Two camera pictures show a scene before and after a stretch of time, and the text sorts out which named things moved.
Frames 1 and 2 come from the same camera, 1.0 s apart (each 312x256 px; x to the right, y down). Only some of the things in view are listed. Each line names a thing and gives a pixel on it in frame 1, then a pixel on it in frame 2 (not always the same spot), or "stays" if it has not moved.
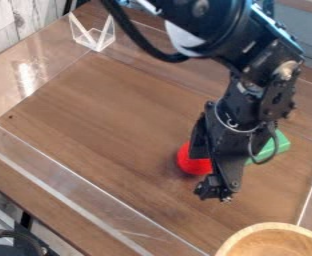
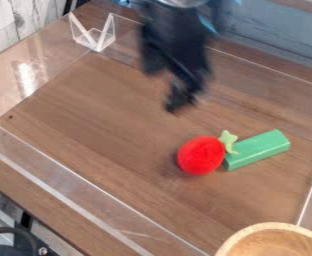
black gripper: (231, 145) to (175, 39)
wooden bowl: (274, 239) stays
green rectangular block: (276, 145) stays
